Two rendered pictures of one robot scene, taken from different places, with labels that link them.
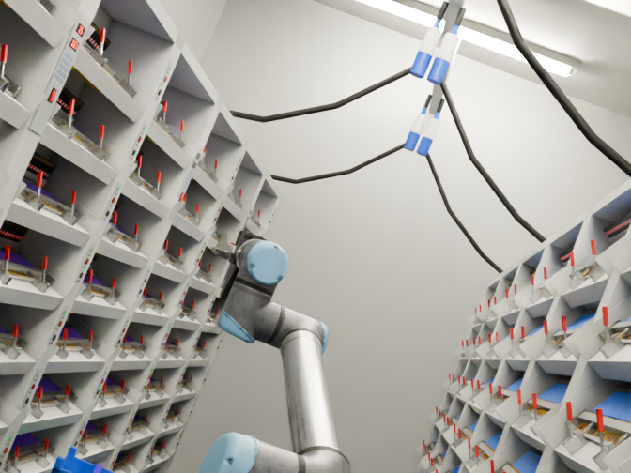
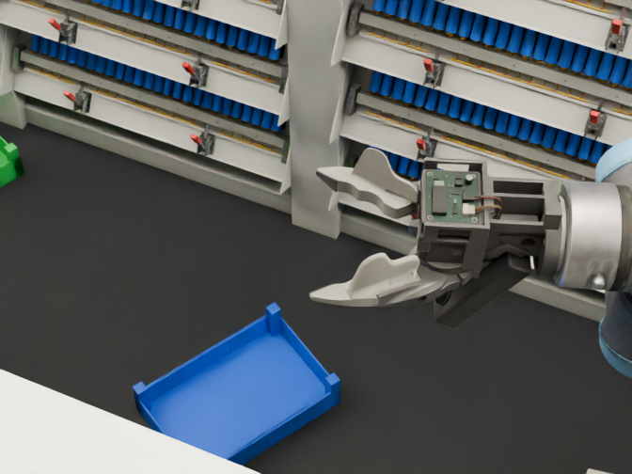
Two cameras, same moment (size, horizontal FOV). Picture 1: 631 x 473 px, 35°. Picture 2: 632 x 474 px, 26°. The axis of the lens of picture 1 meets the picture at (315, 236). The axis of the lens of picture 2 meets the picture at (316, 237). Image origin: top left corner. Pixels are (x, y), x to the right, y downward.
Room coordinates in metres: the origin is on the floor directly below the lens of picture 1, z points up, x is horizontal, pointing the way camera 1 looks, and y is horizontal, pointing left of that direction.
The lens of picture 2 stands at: (2.27, 0.82, 2.13)
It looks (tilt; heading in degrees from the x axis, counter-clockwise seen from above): 54 degrees down; 287
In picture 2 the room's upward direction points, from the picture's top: straight up
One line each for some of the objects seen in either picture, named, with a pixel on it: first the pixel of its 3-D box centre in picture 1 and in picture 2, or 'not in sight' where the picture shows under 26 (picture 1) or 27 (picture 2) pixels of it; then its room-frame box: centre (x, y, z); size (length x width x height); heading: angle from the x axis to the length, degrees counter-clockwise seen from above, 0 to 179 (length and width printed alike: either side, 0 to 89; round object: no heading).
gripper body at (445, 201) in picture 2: (250, 253); (483, 225); (2.34, 0.13, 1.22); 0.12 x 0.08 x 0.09; 15
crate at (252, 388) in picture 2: not in sight; (237, 394); (2.76, -0.28, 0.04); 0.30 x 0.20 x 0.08; 53
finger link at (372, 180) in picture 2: not in sight; (371, 172); (2.45, 0.10, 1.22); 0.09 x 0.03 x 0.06; 164
